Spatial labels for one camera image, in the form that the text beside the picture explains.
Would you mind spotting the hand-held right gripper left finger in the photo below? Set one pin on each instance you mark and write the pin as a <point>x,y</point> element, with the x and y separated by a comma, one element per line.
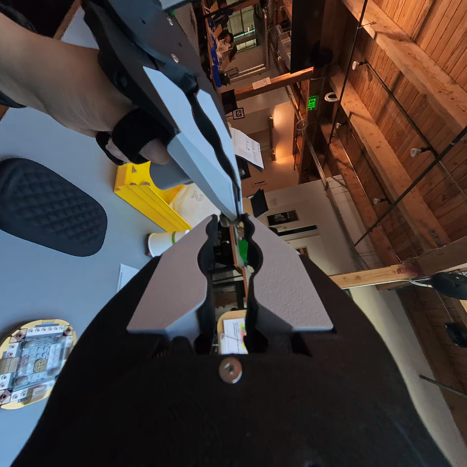
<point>175,288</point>

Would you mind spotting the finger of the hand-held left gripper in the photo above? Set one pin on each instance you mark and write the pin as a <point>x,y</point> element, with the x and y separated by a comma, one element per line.
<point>217,116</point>
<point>175,105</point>

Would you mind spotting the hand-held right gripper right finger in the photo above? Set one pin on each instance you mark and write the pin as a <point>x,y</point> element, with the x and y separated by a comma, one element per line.
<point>288,292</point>

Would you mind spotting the person's left hand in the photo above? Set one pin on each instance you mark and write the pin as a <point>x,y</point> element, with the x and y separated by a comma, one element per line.
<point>54,80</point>

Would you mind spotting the small fiducial tag sign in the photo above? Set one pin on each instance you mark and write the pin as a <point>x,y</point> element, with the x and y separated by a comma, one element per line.
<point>238,114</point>

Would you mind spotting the white paper cup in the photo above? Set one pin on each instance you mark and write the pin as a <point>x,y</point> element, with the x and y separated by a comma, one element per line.
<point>160,243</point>

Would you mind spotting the printed instruction sheet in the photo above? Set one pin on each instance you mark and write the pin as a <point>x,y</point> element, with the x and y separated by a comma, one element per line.
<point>251,149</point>

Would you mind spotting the white paper slip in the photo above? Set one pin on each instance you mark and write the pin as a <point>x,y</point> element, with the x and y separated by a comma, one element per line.
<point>127,275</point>

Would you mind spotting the small green object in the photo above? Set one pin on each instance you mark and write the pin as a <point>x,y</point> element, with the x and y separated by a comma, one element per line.
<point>243,251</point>

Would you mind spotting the white card with coloured print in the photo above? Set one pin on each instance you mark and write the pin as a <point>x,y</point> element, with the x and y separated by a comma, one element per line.
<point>233,335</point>

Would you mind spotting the clear numbered plastic bag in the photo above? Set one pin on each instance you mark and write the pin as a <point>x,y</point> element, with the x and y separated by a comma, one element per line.
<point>193,208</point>

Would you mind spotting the yellow plastic bin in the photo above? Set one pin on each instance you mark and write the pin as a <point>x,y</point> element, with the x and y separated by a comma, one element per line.
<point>138,189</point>

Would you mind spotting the green exit sign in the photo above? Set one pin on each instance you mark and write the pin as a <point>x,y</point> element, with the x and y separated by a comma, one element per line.
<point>312,103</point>

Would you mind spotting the black hanging panel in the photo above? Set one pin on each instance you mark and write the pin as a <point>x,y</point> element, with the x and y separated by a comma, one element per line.
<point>302,33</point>

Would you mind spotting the track spotlight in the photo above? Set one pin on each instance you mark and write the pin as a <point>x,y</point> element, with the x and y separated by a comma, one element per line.
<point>357,64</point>
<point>417,151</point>
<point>378,201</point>

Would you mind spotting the black textured chair armrest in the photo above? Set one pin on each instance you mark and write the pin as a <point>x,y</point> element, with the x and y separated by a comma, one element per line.
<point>47,208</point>

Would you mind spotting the black hanging lamp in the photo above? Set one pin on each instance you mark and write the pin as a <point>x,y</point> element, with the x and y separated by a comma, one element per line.
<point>450,286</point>

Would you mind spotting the framed wall picture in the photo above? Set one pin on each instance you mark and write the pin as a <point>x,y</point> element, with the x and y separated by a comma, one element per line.
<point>281,218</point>

